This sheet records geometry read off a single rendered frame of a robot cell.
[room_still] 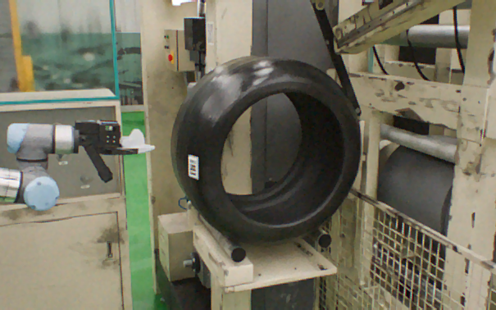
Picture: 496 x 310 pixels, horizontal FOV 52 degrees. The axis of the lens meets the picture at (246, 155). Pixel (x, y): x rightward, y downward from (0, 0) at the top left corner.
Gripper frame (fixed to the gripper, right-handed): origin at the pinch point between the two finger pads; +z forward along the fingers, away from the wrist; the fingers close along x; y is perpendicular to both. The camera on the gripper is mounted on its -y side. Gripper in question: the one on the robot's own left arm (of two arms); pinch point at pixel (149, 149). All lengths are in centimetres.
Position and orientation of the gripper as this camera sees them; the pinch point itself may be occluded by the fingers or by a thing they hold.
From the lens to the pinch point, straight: 142.5
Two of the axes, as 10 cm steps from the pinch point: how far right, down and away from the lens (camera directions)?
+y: 1.1, -9.7, -2.1
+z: 9.3, 0.2, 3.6
